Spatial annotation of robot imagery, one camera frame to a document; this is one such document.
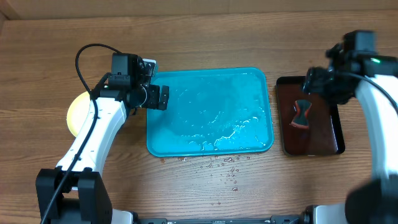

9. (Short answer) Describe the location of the red and grey sponge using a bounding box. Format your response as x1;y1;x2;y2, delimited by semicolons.
290;100;312;129

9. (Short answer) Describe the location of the yellow-green plate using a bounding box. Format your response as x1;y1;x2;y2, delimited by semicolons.
67;92;90;137

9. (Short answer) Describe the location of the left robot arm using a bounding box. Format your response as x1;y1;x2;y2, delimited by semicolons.
35;52;169;223

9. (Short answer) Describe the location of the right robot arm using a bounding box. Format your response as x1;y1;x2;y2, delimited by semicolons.
303;30;397;223

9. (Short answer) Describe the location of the black rectangular water tray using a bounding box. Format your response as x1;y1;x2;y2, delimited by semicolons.
275;76;345;156

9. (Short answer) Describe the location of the teal plastic tray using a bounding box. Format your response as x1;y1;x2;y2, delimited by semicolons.
146;67;274;157

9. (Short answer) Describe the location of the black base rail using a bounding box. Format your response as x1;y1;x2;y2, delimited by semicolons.
133;213;313;224

